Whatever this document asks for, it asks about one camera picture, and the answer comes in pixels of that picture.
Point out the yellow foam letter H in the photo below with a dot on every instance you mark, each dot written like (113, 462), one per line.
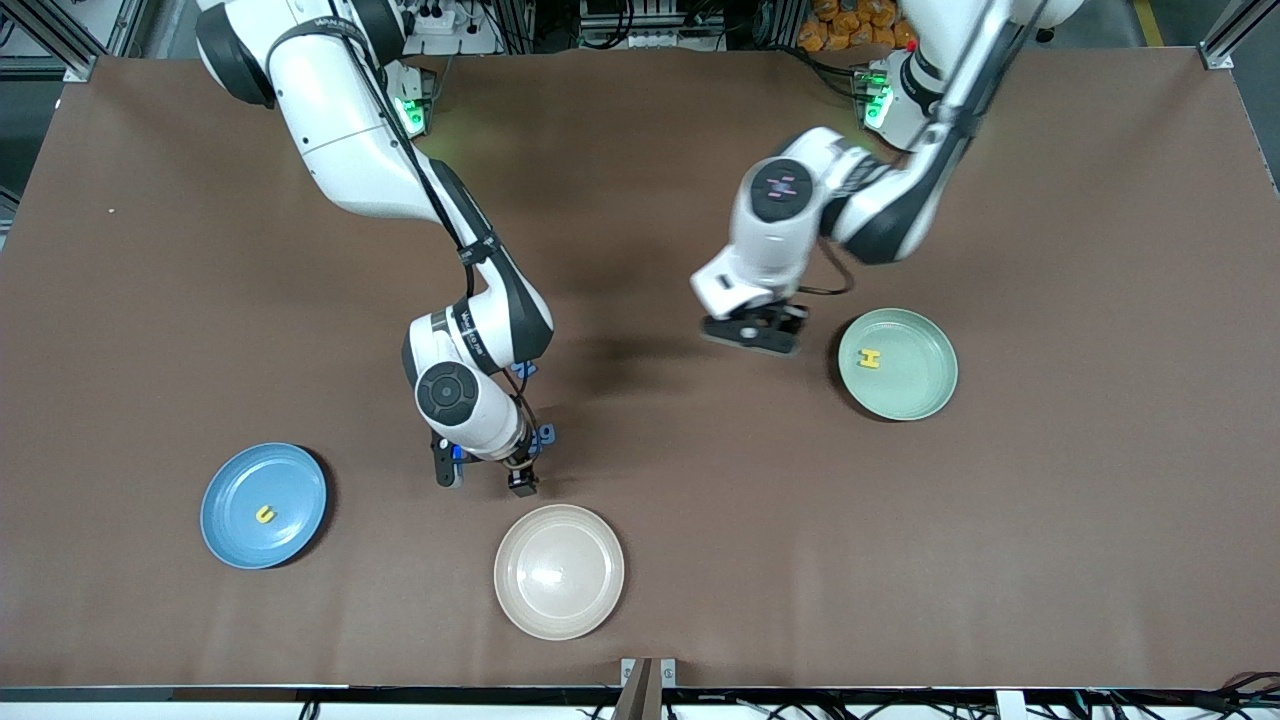
(870, 358)

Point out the blue foam letter M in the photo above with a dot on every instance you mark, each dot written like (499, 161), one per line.
(525, 371)

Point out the black arm base connector plug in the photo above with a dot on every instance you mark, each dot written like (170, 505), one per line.
(428, 95)
(862, 85)

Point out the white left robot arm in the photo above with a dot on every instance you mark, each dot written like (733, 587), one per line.
(770, 240)

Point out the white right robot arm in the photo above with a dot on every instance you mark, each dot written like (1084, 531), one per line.
(350, 130)

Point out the beige plate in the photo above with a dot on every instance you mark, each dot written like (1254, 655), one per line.
(559, 572)

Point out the green plate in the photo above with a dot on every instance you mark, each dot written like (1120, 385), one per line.
(910, 385)

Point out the brown table cover sheet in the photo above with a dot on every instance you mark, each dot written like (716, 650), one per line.
(700, 500)

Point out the blue plate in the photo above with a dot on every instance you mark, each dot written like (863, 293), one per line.
(290, 520)

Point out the orange mesh bags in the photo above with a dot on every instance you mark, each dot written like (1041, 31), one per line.
(850, 25)

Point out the long white power strip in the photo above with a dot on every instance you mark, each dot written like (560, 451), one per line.
(650, 40)

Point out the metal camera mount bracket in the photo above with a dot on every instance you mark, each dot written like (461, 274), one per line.
(640, 695)

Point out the aluminium frame profile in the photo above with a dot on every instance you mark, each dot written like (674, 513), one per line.
(1225, 45)
(75, 62)

